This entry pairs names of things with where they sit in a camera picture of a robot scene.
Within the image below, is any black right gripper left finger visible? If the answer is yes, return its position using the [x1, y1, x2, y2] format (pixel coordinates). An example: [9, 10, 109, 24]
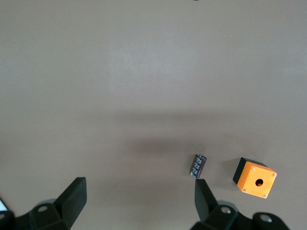
[0, 176, 87, 230]

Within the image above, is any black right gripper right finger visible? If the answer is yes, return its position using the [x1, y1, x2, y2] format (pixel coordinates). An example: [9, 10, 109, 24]
[190, 178, 292, 230]

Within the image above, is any black cylindrical capacitor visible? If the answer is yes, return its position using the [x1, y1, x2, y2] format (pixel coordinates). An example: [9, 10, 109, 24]
[188, 154, 207, 179]

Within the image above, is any orange black button enclosure box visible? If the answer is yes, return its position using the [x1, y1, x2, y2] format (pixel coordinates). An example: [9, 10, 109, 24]
[232, 157, 278, 199]

